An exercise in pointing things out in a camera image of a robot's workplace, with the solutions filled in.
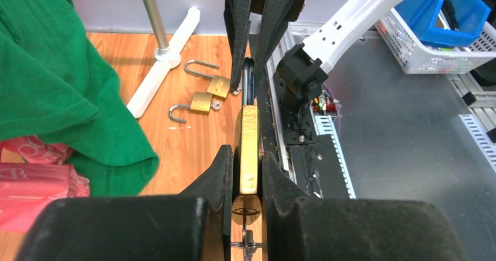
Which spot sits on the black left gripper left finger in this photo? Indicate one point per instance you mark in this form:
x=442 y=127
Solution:
x=192 y=225

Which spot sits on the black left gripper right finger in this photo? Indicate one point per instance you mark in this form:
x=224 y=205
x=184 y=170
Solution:
x=298 y=226

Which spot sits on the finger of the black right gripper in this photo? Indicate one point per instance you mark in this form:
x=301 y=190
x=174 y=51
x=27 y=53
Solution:
x=275 y=16
x=237 y=22

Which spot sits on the large brass padlock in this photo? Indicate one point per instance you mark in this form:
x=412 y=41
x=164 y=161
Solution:
x=246 y=206

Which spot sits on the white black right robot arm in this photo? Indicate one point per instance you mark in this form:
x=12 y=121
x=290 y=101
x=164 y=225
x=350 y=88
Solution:
x=305 y=67

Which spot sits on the small brass padlock with key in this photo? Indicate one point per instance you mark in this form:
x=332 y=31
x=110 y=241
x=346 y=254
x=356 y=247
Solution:
x=201 y=102

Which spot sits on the small brass padlock open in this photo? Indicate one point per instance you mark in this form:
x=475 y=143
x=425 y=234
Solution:
x=219 y=86

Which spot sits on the metal clothes rack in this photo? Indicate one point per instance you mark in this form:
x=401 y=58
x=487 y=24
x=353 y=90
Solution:
x=167 y=55

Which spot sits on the white perforated basket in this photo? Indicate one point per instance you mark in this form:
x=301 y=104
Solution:
x=416 y=58

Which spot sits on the pink printed shirt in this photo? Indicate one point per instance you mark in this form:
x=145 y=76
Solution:
x=44 y=176

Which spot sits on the blue plastic bin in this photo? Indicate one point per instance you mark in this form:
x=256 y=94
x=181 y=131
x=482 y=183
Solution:
x=445 y=23

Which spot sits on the green t-shirt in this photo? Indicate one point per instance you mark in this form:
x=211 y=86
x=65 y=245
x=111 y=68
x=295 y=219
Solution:
x=57 y=87

